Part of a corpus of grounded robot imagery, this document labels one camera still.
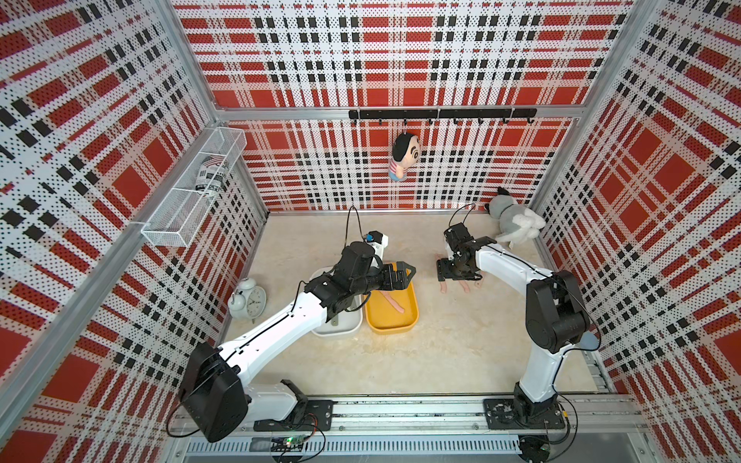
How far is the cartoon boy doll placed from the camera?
0.92m

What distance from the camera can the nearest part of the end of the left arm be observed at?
68cm

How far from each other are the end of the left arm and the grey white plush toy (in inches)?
21.8

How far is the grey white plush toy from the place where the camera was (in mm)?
1059

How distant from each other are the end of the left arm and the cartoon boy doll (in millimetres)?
404
